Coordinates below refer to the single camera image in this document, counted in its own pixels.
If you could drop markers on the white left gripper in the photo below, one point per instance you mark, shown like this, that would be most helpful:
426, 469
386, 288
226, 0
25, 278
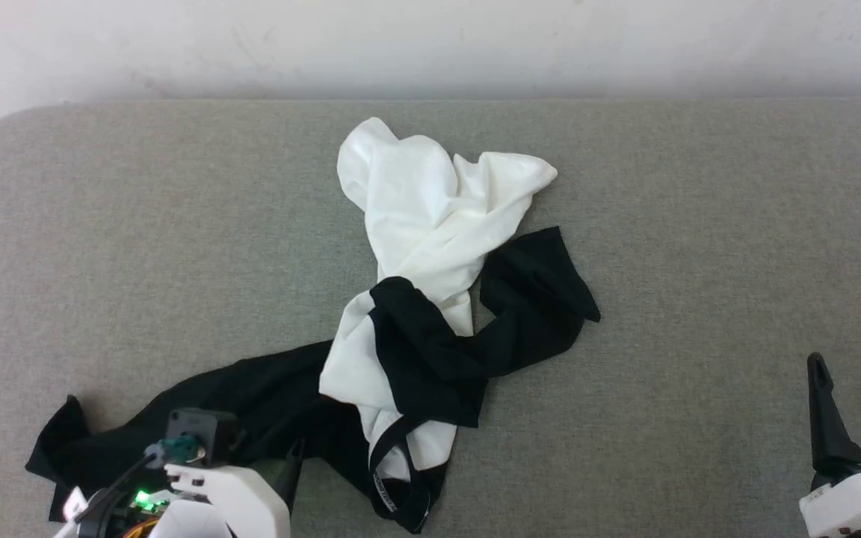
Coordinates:
251, 501

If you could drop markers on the white and black shirt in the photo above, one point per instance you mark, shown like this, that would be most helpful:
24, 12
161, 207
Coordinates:
430, 209

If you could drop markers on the grey-green fabric sofa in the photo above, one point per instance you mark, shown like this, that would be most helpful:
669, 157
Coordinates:
139, 261

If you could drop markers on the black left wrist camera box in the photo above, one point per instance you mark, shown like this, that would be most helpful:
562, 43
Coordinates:
202, 430

